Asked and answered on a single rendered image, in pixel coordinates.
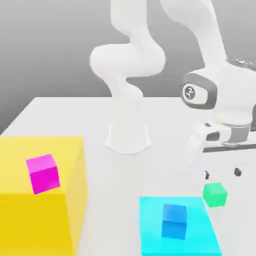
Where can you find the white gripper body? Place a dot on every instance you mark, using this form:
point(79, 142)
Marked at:
point(220, 158)

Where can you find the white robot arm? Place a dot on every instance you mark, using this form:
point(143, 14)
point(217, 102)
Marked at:
point(128, 60)

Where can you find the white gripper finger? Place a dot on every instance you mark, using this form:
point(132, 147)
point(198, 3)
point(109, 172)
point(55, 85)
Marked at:
point(206, 175)
point(237, 172)

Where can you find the large cyan box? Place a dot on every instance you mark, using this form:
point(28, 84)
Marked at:
point(200, 236)

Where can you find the large yellow box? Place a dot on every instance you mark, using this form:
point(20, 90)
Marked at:
point(30, 224)

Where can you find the small blue cube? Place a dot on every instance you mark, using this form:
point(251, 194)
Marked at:
point(173, 222)

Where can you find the small magenta cube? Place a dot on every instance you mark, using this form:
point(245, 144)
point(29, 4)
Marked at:
point(44, 178)

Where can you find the small green cube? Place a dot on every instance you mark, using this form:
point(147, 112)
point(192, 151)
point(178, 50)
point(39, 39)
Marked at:
point(215, 195)

